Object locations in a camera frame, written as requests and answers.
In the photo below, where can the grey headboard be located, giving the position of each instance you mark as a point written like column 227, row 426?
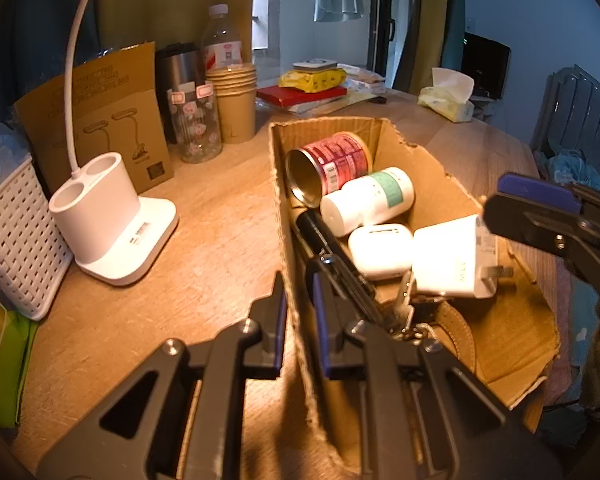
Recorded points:
column 580, row 115

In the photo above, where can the red book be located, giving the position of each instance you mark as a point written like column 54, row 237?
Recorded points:
column 290, row 97

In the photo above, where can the clear water bottle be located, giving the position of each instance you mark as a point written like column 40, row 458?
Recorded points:
column 222, row 35

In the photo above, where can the floral glass jar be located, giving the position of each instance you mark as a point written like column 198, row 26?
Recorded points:
column 196, row 125

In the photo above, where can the black sliding door frame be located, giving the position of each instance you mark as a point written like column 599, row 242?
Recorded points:
column 382, row 20

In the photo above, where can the blue plastic bag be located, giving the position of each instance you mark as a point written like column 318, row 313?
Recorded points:
column 2, row 152

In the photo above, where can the brown lamp carton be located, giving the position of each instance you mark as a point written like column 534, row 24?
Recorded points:
column 117, row 105

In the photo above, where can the green wipes pack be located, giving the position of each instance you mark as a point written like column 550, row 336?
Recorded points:
column 2, row 360

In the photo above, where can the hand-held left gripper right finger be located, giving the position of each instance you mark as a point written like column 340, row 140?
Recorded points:
column 322, row 330

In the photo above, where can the stack of brown paper cups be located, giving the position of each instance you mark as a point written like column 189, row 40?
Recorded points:
column 237, row 107

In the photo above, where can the white desk lamp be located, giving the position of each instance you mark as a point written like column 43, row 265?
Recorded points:
column 107, row 220

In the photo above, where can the small white flat device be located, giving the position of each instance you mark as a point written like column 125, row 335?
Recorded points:
column 315, row 65

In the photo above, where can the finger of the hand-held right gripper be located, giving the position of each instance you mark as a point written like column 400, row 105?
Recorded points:
column 535, row 191
column 525, row 225

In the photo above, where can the black monitor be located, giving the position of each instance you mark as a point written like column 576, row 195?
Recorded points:
column 487, row 67

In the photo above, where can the stack of papers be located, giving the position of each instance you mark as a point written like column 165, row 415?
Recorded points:
column 330, row 105

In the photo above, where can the white plug charger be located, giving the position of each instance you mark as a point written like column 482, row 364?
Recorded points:
column 450, row 255

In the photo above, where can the steel thermos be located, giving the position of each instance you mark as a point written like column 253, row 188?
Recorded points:
column 180, row 67

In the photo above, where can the blue printed blanket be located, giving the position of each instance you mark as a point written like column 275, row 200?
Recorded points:
column 575, row 170

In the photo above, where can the black flashlight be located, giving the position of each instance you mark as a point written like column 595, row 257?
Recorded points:
column 330, row 255

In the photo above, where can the white pill bottle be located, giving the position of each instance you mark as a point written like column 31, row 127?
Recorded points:
column 370, row 200

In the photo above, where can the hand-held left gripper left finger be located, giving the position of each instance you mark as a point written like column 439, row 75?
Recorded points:
column 280, row 320

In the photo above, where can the yellow and blue curtain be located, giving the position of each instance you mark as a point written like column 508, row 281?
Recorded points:
column 155, row 5
column 430, row 20

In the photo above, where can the red labelled tin can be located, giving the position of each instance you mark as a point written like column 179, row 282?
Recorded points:
column 337, row 160

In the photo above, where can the cardboard box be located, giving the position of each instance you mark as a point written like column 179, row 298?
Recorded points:
column 510, row 325

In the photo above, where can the white plastic basket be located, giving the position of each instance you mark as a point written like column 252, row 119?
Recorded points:
column 22, row 240

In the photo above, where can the white plastic packets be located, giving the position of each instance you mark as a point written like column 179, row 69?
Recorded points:
column 362, row 79

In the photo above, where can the yellow tissue pack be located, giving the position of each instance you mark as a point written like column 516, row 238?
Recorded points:
column 447, row 100

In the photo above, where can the white earbuds case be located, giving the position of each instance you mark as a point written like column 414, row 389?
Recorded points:
column 380, row 252

